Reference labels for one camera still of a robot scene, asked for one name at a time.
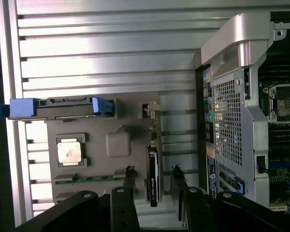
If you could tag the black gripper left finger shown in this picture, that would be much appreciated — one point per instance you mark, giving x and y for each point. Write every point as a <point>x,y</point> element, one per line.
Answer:
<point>123,210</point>

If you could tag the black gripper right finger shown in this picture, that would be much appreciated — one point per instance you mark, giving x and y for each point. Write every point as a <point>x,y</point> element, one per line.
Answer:
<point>193,210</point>

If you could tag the dark service label sticker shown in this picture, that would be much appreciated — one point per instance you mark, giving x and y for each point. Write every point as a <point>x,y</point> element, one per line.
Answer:
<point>211,174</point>

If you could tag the green RAM stick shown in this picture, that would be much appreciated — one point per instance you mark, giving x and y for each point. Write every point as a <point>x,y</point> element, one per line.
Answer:
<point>91,178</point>

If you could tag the blue expansion slot latch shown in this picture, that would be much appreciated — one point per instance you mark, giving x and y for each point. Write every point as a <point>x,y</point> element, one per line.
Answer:
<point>241,186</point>

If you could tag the orange warning sticker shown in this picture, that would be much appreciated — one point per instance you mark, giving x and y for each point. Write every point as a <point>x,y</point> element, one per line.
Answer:
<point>210,151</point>

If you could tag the silver CPU chip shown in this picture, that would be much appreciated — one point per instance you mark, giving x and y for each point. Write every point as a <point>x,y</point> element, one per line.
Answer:
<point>68,152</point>

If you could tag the grey plastic parts rack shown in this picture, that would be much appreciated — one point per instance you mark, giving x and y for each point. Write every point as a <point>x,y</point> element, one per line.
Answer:
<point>99,125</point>

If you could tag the blue expansion slot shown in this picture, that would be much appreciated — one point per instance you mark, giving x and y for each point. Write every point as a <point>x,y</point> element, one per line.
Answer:
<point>279,165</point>

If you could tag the green motherboard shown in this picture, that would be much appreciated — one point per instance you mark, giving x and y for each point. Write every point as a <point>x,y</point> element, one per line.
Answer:
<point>280,145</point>

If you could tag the hard disk in blue caddy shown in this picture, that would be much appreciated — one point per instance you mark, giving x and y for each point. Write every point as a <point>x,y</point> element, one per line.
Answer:
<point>62,110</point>

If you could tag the CPU socket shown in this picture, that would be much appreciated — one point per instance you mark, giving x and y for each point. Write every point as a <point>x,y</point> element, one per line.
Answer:
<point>287,104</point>

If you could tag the grey PC case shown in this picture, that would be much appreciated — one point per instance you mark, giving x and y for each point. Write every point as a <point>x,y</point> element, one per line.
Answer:
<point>232,48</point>

